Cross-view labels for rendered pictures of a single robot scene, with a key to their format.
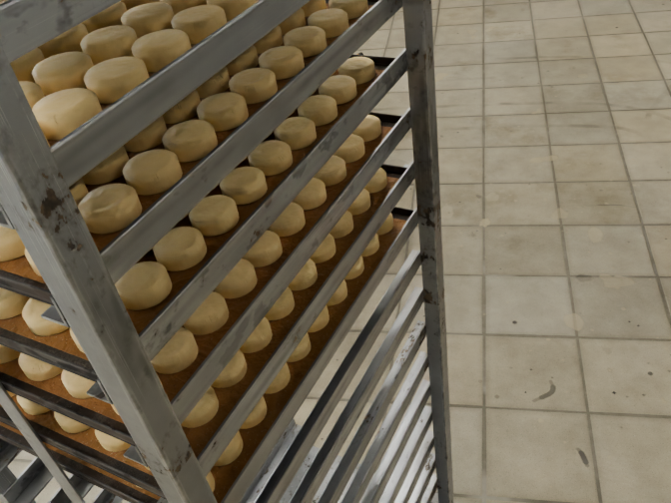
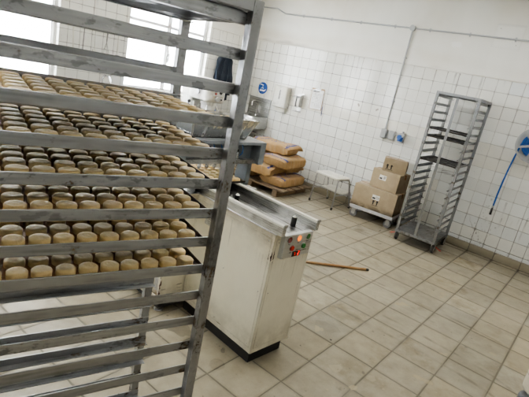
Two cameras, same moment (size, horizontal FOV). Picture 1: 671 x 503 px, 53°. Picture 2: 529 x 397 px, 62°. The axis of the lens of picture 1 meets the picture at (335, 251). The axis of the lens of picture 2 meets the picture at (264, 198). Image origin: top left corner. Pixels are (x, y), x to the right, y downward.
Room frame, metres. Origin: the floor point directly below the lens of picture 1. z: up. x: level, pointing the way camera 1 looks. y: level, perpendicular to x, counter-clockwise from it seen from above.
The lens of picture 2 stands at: (-0.23, -0.70, 1.66)
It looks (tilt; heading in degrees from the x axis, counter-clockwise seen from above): 16 degrees down; 20
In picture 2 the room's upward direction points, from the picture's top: 12 degrees clockwise
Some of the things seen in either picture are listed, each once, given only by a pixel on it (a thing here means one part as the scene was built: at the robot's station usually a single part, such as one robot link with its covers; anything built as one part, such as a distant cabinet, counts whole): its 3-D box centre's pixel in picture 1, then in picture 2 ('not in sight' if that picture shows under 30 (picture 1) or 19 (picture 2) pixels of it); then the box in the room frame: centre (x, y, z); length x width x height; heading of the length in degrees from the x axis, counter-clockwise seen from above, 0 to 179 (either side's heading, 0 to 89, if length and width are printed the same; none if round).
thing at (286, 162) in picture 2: not in sight; (285, 160); (5.86, 1.35, 0.47); 0.72 x 0.42 x 0.17; 169
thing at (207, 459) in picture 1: (317, 290); (105, 244); (0.63, 0.03, 1.14); 0.64 x 0.03 x 0.03; 146
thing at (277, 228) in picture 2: not in sight; (178, 175); (2.26, 0.86, 0.87); 2.01 x 0.03 x 0.07; 68
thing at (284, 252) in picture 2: not in sight; (295, 243); (2.03, -0.10, 0.77); 0.24 x 0.04 x 0.14; 158
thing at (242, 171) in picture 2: not in sight; (208, 160); (2.35, 0.71, 1.01); 0.72 x 0.33 x 0.34; 158
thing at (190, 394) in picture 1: (306, 236); (109, 213); (0.63, 0.03, 1.23); 0.64 x 0.03 x 0.03; 146
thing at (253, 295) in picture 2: not in sight; (242, 267); (2.17, 0.23, 0.45); 0.70 x 0.34 x 0.90; 68
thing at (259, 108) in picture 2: not in sight; (255, 114); (6.57, 2.27, 0.93); 0.99 x 0.38 x 1.09; 74
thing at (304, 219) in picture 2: not in sight; (211, 173); (2.53, 0.76, 0.87); 2.01 x 0.03 x 0.07; 68
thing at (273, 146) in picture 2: not in sight; (276, 146); (5.95, 1.56, 0.62); 0.72 x 0.42 x 0.17; 80
